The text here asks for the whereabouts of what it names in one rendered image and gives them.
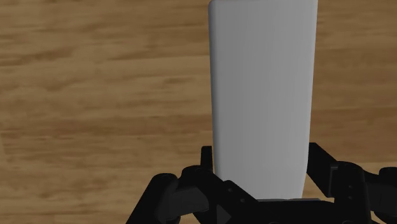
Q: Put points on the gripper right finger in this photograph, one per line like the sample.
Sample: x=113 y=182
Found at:
x=347 y=183

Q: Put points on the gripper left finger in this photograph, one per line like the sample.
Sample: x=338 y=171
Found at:
x=192 y=192

